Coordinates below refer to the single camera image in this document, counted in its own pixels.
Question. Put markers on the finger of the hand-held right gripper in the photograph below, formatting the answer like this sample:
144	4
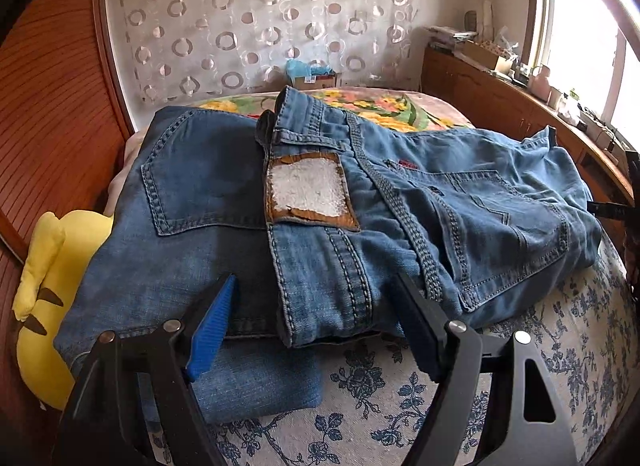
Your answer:
607	210

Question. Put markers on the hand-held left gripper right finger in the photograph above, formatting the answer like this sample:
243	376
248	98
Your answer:
420	331

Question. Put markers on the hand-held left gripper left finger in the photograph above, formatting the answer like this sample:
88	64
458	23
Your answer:
212	328

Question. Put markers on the blue denim pants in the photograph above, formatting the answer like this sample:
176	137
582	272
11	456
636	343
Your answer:
350	226

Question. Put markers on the blue floral bedsheet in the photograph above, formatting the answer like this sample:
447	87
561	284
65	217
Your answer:
380	406

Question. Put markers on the window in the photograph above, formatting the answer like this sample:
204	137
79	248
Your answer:
585	30

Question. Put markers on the wooden cabinet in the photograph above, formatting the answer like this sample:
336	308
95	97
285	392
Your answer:
490	90

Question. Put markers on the yellow plush toy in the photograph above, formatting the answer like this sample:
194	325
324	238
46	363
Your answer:
45	341

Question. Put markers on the beige cloth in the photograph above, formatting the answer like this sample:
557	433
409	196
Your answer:
127	160

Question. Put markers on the open cardboard box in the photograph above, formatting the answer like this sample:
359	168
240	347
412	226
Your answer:
482	53

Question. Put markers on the pink floral blanket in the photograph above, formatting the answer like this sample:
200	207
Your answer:
390	105

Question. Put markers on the small cardboard box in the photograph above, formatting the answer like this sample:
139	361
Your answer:
322	80

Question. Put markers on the wooden slatted door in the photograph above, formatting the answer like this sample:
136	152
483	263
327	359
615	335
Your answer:
55	110

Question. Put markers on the light blue plastic bag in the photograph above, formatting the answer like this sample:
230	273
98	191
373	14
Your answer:
302	68

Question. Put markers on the sheer curtain with circles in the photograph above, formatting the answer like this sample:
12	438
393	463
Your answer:
280	10

